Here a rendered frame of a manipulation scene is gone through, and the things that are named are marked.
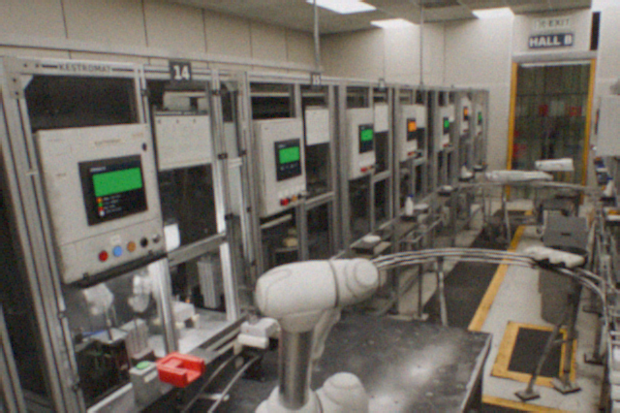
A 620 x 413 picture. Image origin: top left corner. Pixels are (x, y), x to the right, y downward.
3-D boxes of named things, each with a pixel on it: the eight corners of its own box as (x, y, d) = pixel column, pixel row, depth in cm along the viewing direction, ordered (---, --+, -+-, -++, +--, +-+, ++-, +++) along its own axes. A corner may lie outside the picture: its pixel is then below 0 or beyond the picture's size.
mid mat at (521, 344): (573, 392, 325) (574, 390, 325) (489, 376, 349) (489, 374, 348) (576, 331, 411) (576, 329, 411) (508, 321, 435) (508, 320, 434)
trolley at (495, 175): (485, 242, 676) (488, 172, 650) (480, 233, 730) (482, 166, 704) (552, 242, 664) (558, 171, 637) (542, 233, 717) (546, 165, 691)
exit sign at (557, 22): (570, 28, 820) (571, 15, 815) (532, 31, 846) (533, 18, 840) (570, 28, 823) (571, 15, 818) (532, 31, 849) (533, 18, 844)
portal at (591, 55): (583, 206, 885) (597, 49, 813) (505, 202, 943) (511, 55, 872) (583, 205, 893) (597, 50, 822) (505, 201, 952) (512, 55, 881)
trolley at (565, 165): (573, 227, 741) (579, 162, 715) (533, 225, 759) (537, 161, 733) (567, 215, 818) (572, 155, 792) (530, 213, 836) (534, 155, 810)
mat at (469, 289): (463, 368, 360) (463, 366, 360) (387, 355, 386) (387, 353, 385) (533, 210, 863) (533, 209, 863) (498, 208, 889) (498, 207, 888)
